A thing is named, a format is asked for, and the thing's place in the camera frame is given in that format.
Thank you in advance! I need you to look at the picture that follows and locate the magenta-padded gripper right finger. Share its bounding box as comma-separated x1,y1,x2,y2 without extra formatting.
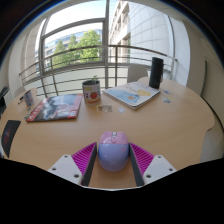
129,142,177,187

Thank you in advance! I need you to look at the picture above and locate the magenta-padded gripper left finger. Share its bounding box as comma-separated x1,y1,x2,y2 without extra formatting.
47,142,98,187

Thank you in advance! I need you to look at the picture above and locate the lavender and pink computer mouse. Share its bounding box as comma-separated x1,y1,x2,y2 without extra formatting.
97,130,130,173

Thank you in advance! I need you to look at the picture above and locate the red and grey magazine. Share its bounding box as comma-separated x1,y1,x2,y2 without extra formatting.
26,93,84,123

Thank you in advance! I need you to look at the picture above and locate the grey printed sticker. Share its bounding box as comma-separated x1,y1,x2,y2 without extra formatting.
96,104,114,113

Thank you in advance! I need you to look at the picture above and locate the pale illustrated open book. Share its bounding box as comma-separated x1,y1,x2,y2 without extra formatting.
102,81,162,111

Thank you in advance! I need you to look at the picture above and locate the printed tin can planter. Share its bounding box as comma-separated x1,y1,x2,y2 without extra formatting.
81,75,102,105

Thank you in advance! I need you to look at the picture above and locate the white plastic chair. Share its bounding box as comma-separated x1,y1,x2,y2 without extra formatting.
126,63,149,84
12,85,27,100

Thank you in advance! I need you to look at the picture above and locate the black cylindrical speaker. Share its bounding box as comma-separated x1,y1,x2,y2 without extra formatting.
148,56,165,90

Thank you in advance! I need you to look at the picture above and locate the metal balcony railing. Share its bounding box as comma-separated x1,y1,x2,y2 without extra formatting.
18,44,178,98

